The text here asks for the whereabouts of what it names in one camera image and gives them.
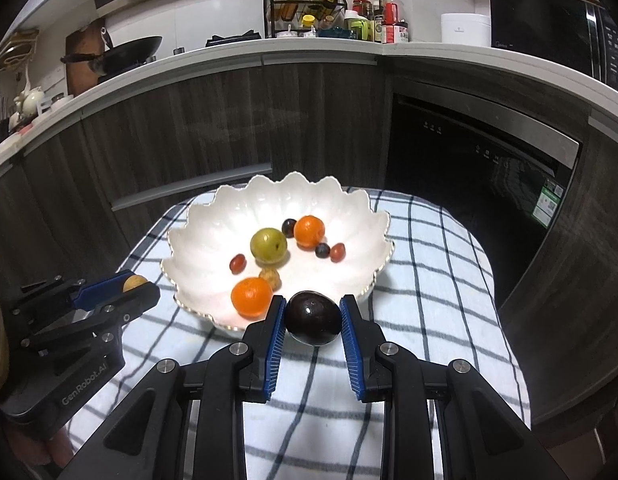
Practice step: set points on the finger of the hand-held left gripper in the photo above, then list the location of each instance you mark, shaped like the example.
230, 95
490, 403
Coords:
134, 302
96, 292

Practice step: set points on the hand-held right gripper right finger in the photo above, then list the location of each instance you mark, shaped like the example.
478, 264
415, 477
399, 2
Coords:
351, 355

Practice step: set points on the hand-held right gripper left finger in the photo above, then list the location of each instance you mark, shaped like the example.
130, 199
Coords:
274, 355

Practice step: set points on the tan longan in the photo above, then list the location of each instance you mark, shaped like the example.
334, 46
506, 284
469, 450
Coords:
134, 283
270, 276

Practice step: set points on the dark purple plum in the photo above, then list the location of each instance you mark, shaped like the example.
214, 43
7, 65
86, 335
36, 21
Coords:
289, 227
311, 317

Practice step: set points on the orange tangerine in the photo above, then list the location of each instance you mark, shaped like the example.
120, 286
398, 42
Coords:
309, 230
251, 296

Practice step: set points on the white scalloped bowl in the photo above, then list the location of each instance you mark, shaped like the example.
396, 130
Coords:
214, 245

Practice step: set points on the red grape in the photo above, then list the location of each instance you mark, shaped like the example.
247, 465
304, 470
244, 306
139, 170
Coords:
237, 263

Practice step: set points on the red cherry tomato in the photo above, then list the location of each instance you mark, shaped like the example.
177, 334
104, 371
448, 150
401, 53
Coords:
337, 252

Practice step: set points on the blueberry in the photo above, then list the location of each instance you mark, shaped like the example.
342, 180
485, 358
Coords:
322, 250

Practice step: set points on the person's left hand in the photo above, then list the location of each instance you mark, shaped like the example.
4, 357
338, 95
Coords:
51, 450

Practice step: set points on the blue checked cloth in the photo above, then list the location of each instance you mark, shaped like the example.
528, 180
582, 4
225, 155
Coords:
439, 310

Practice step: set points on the dark wood kitchen cabinets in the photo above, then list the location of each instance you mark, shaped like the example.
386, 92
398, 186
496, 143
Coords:
189, 120

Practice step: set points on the white teapot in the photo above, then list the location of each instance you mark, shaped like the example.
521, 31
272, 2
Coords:
33, 101

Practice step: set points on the black dishwasher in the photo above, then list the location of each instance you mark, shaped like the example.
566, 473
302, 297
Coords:
464, 175

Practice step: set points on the wooden cutting board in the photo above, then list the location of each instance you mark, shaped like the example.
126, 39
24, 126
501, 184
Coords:
81, 70

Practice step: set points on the black wok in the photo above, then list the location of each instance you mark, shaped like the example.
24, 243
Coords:
131, 52

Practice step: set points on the green label sticker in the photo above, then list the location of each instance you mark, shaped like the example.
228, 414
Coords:
549, 202

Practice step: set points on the black stove grate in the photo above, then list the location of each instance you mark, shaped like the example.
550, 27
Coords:
234, 40

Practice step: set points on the group of condiment bottles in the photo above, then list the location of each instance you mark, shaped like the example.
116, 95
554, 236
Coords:
391, 15

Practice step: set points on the white rice cooker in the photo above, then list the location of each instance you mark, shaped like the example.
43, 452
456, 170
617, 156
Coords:
465, 30

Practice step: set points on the black microwave oven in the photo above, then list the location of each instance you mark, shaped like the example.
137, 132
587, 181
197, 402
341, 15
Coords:
539, 30

